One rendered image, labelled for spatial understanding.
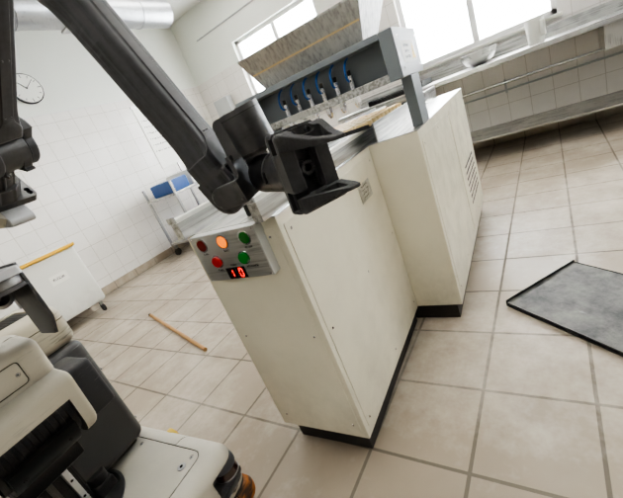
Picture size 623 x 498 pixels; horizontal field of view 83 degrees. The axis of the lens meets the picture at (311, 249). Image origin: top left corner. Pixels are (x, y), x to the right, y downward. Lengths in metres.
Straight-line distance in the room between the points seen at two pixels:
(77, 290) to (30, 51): 2.76
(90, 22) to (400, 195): 1.14
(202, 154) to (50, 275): 3.64
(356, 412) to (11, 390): 0.83
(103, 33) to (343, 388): 0.96
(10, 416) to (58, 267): 3.27
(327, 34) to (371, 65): 0.19
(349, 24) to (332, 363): 1.14
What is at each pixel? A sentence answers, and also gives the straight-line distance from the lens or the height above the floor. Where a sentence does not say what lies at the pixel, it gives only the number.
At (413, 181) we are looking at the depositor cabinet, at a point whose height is 0.66.
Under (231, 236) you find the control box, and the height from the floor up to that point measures 0.82.
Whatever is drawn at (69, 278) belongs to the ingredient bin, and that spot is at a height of 0.48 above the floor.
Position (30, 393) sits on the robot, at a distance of 0.94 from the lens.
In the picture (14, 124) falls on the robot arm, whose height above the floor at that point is 1.19.
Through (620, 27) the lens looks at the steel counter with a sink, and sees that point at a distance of 3.94.
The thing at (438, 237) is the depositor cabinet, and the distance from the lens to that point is 1.50.
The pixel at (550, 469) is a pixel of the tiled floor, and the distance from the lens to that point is 1.23.
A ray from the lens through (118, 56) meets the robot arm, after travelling 0.58.
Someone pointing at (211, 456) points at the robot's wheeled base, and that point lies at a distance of 1.19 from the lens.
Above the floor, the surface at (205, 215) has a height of 0.87.
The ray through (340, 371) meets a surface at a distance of 1.05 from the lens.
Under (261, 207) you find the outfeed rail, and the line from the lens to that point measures 0.82.
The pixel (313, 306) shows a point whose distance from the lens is 0.93.
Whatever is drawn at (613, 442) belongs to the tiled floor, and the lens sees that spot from 1.30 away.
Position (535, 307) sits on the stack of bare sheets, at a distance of 1.70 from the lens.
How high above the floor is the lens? 1.01
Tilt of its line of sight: 19 degrees down
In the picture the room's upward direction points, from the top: 22 degrees counter-clockwise
